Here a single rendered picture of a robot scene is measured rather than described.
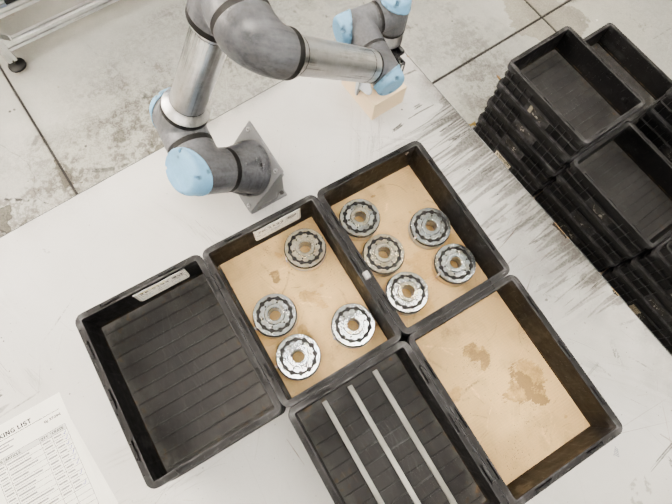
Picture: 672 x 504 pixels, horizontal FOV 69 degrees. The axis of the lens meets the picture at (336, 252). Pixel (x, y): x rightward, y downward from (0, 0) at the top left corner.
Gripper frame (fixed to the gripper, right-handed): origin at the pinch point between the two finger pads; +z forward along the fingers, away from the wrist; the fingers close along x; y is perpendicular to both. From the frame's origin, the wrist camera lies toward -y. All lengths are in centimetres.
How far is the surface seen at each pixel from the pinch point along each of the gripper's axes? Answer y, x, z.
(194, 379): 46, -87, -7
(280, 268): 35, -56, -8
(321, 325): 52, -56, -8
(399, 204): 38.1, -21.4, -7.8
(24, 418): 28, -127, 6
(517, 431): 98, -33, -8
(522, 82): 20, 53, 17
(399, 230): 44, -26, -8
